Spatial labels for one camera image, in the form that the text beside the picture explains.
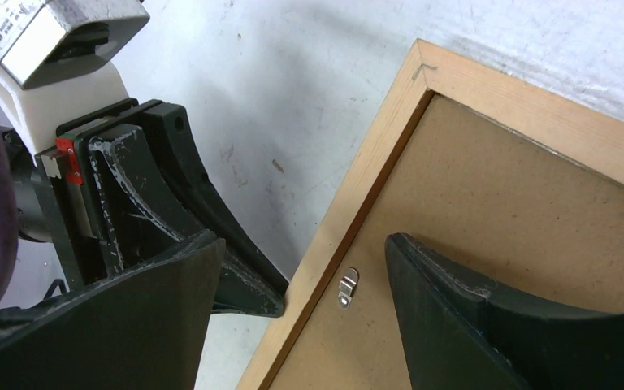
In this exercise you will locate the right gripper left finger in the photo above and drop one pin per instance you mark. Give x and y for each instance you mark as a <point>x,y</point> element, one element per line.
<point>142,329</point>

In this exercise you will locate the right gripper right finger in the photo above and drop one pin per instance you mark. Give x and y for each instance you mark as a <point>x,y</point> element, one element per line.
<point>463,330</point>

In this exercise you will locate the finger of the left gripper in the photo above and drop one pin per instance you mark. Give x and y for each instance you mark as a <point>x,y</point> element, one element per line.
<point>249,283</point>

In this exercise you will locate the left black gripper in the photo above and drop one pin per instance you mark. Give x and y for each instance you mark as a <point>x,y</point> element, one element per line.
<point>142,216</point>

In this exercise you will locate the brown backing board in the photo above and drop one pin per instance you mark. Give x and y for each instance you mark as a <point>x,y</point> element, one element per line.
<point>481,196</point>

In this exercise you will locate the wooden picture frame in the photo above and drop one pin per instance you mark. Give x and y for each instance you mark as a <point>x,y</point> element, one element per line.
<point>582,136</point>

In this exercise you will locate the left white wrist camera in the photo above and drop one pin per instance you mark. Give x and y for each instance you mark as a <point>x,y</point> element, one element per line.
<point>55,61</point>

